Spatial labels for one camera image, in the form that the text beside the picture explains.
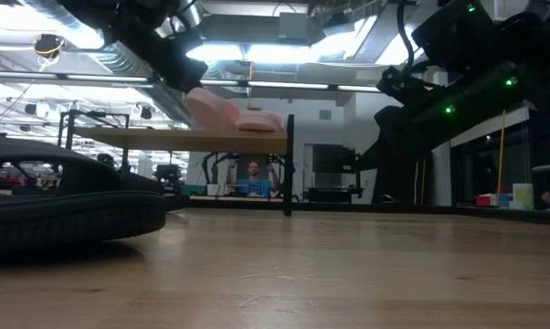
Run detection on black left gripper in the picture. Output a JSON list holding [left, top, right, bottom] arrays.
[[153, 38, 210, 95]]

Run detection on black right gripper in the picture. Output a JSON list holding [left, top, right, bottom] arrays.
[[355, 105, 436, 174]]

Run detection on wooden shelf with black frame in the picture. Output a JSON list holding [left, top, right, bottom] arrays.
[[58, 109, 296, 218]]

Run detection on black television stand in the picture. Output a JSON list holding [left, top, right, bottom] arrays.
[[306, 143, 365, 203]]

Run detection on bright ceiling light panel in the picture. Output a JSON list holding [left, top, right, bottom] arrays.
[[185, 43, 363, 65]]

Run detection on long ceiling light strip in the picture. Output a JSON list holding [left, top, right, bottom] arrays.
[[0, 69, 381, 93]]

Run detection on small black monitor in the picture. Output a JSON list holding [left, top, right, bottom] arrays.
[[154, 164, 184, 183]]

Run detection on grey ceiling box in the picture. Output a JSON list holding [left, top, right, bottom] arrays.
[[278, 12, 310, 40]]

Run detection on yellow pole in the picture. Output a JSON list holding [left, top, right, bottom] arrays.
[[495, 109, 507, 198]]

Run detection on background wooden table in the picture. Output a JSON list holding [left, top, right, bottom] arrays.
[[190, 195, 299, 205]]

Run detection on pale green container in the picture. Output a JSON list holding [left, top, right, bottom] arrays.
[[512, 182, 535, 211]]

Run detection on black metal table frame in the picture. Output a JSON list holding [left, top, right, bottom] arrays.
[[164, 195, 550, 228]]

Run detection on silver ventilation duct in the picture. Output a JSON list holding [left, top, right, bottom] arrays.
[[23, 0, 212, 127]]

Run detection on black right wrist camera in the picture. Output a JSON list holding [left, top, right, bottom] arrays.
[[375, 65, 437, 110]]

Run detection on black camera cable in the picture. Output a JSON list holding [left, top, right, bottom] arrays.
[[395, 0, 417, 74]]

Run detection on black yellow cable reel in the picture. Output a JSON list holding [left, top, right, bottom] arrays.
[[32, 33, 67, 60]]

